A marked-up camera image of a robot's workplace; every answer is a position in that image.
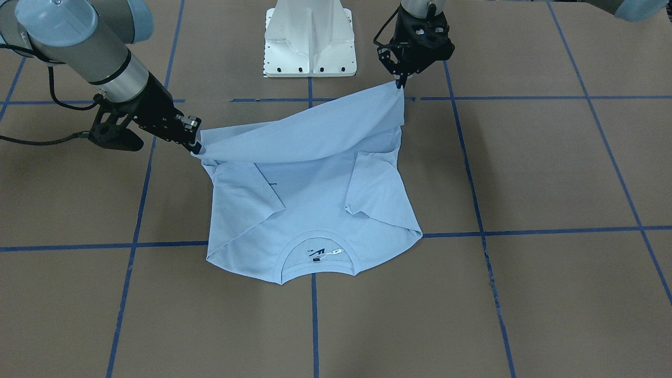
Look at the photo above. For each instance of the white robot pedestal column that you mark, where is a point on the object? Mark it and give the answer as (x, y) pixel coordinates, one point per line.
(309, 39)

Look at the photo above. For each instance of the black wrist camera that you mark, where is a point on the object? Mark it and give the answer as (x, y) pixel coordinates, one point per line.
(423, 22)
(110, 126)

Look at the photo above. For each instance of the light blue t-shirt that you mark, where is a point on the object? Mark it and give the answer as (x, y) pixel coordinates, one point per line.
(318, 191)

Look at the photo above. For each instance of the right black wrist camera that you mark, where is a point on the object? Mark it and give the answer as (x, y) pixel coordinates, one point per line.
(110, 126)

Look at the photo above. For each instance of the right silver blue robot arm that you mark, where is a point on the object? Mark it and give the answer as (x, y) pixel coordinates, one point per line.
(92, 38)

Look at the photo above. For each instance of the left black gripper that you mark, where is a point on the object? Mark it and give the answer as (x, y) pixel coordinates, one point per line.
(403, 32)

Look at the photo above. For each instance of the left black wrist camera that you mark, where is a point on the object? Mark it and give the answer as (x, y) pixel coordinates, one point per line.
(423, 22)

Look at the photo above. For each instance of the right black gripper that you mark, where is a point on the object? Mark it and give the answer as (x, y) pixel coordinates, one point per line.
(156, 106)

